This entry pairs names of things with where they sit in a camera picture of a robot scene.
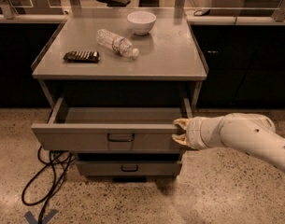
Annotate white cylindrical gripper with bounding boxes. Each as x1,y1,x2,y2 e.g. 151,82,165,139
172,117,224,150

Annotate grey top drawer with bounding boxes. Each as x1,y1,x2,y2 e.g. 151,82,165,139
32,98,192,153

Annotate grey drawer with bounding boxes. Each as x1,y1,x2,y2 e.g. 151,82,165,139
32,98,192,153
76,161,182,176

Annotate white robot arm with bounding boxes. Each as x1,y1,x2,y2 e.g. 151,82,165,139
172,113,285,173

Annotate grey metal drawer cabinet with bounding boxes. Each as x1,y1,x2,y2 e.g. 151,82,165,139
30,7,209,183

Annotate grey bottom drawer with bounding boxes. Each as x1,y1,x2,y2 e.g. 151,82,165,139
76,161,182,176

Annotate clear plastic water bottle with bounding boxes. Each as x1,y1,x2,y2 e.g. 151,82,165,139
96,29,139,59

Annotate white ceramic bowl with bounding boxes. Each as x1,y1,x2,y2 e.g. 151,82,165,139
127,11,156,35

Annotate dark striped snack bar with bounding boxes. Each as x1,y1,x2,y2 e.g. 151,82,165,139
64,51,100,63

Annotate black chair armrest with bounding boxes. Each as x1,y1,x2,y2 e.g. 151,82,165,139
96,0,131,7

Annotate blue tape floor marker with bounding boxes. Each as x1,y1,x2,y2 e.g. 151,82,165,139
23,208,60,224

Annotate black floor cable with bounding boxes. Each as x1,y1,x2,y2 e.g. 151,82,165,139
21,146,77,224

